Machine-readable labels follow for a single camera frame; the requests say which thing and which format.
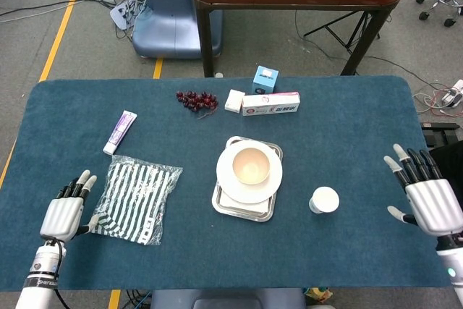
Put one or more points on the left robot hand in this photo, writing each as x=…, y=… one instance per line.
x=61, y=215

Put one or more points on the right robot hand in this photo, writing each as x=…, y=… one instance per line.
x=434, y=200

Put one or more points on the flower print paper cup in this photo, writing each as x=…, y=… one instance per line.
x=325, y=198

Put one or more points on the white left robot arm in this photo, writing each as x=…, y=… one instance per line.
x=40, y=273

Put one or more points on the black foot pedal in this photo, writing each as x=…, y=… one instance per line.
x=441, y=135

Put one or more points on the striped cloth in plastic bag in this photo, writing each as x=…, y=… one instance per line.
x=134, y=197

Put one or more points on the purple white toothpaste tube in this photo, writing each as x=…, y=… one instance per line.
x=119, y=131

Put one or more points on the white power strip with plugs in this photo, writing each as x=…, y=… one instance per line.
x=452, y=95

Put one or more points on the blue table cloth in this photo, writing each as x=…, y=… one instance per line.
x=217, y=258

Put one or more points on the white round plate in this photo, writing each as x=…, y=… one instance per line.
x=231, y=189

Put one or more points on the red grape bunch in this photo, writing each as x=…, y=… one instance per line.
x=195, y=101

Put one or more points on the blue grey robot body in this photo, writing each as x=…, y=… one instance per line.
x=224, y=300

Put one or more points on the shiny metal tray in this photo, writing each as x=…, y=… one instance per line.
x=246, y=217

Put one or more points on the beige bowl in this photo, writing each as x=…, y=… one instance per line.
x=251, y=166

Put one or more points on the white pink toothpaste box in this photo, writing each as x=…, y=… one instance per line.
x=271, y=106

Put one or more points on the small white soap box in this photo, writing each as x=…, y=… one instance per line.
x=233, y=101

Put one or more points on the white floor power strip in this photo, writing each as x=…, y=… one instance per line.
x=119, y=16

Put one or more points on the light blue carton box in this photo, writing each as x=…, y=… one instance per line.
x=264, y=81

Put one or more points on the blue grey machine base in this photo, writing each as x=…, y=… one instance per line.
x=170, y=26

